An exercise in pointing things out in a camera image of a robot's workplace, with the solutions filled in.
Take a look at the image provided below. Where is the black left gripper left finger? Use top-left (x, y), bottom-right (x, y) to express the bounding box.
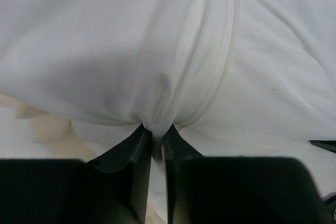
top-left (1, 126), bottom-right (151, 223)

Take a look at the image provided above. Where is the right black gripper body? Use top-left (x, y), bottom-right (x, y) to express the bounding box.
top-left (310, 140), bottom-right (336, 153)

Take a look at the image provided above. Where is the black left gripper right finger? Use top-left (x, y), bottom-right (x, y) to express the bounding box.
top-left (163, 127), bottom-right (326, 223)

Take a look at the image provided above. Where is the white pillowcase with cream ruffle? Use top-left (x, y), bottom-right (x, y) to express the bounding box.
top-left (1, 0), bottom-right (335, 223)

